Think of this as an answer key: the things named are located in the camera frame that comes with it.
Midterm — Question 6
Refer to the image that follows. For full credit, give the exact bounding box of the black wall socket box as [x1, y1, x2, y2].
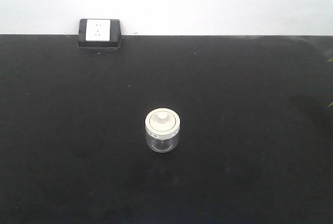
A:
[78, 19, 122, 49]

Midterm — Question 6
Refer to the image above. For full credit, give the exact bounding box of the glass jar with white lid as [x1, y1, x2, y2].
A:
[145, 108, 181, 153]

